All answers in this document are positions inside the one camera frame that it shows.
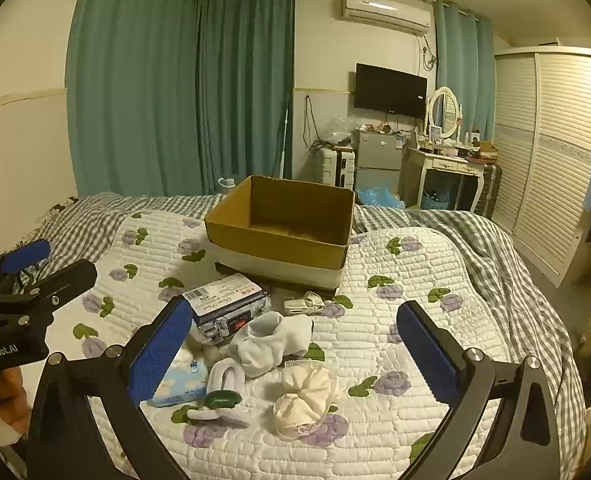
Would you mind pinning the white and green sock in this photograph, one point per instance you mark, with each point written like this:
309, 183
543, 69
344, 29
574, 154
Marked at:
220, 402

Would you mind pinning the light blue wipes packet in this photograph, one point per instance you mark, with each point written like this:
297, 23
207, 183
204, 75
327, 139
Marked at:
180, 382

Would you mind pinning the white suitcase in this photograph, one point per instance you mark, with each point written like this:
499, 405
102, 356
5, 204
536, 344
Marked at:
335, 167

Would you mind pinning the white socks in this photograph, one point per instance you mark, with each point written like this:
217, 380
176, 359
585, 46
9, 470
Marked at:
270, 342

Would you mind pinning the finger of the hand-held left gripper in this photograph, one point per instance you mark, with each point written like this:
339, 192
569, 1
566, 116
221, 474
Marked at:
65, 280
25, 255

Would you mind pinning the white floral quilt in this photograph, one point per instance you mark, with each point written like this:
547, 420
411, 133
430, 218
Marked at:
365, 310

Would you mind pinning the cream socks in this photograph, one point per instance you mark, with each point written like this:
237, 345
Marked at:
303, 305

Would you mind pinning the wide teal curtain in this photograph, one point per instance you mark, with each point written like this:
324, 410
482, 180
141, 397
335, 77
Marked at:
130, 85

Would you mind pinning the brown cardboard box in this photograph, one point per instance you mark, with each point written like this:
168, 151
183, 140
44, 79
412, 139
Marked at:
275, 220

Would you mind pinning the white mop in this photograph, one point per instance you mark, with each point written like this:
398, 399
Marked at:
284, 140

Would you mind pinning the white oval mirror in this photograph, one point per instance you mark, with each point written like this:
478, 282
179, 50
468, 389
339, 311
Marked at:
445, 110

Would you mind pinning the clear plastic bag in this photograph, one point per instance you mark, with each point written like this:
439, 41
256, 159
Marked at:
339, 131

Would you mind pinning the blue plastic bag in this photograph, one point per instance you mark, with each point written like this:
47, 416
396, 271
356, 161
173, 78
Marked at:
380, 196

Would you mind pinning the blue basket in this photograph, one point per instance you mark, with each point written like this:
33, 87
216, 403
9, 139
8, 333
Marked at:
434, 201

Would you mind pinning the small grey fridge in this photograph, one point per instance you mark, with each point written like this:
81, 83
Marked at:
378, 152

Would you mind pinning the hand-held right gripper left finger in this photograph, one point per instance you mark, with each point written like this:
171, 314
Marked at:
163, 350

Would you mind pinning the person's left hand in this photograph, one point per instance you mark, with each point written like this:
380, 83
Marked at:
13, 392

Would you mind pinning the white flat box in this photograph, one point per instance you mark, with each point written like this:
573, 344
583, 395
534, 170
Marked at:
275, 272

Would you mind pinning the white air conditioner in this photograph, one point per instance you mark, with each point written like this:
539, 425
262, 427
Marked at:
385, 10

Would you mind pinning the white dressing table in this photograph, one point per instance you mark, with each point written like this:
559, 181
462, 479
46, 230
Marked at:
443, 165

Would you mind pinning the black wall television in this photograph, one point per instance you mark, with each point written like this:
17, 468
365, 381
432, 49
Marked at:
390, 91

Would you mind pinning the white headband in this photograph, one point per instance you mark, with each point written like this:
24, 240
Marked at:
225, 372

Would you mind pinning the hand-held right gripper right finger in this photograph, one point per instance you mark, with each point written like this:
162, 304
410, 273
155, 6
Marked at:
425, 345

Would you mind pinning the white slatted wardrobe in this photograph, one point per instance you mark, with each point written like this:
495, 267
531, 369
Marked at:
550, 160

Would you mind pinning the narrow teal curtain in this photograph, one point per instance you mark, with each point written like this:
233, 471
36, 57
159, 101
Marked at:
463, 70

